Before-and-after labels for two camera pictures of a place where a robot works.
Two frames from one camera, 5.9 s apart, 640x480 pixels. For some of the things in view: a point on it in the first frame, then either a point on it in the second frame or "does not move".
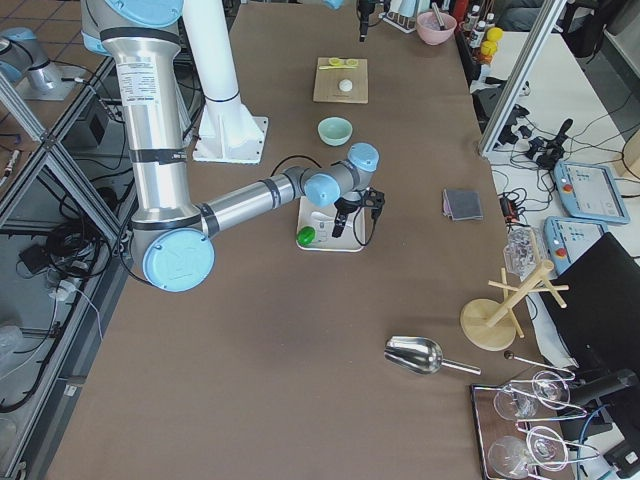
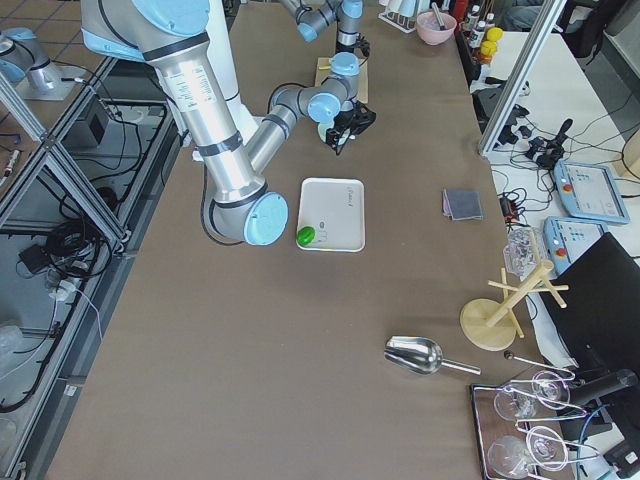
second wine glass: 513,405 does not move
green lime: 305,236 does not move
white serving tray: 322,220 does not move
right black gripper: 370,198 → 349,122
